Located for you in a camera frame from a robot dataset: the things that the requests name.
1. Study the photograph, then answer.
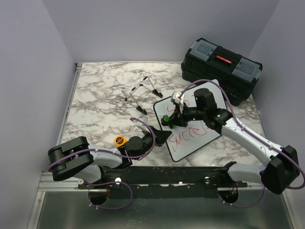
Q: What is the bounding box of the green black whiteboard eraser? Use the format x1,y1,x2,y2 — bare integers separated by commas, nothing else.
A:
161,115,169,122

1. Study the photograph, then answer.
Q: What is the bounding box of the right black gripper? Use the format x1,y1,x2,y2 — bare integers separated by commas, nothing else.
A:
167,101,206,127

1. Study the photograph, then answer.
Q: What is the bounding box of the aluminium frame extrusion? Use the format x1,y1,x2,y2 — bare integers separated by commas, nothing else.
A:
27,63,82,229

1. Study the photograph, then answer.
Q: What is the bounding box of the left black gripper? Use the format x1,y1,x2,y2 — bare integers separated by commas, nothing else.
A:
135,126,172,161

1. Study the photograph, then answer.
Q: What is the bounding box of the black plastic toolbox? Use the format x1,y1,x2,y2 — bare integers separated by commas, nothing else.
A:
181,38,263,106

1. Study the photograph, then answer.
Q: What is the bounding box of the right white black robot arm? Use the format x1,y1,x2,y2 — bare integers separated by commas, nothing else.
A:
162,88,300,194

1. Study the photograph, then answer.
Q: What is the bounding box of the black front mounting rail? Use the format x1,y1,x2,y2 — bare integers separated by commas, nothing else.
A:
49,162,259,200

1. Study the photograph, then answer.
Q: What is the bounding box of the white whiteboard with red writing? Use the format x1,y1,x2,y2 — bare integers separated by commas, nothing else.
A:
153,83,227,162

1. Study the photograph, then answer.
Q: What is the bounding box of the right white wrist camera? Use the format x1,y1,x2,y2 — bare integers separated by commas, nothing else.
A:
171,91,184,113

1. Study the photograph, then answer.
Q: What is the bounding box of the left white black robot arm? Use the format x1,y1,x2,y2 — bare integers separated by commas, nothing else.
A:
48,126,172,188

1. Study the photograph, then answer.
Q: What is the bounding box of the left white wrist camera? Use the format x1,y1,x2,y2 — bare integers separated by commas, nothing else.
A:
138,115,148,124

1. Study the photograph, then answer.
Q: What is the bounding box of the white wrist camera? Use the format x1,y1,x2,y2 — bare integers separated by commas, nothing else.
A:
171,91,184,113
138,115,148,124

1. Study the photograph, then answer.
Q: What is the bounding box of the black wire easel stand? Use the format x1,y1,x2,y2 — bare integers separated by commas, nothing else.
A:
124,76,163,115

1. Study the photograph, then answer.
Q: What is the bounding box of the orange tape measure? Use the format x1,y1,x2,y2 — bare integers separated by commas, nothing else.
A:
114,135,127,147

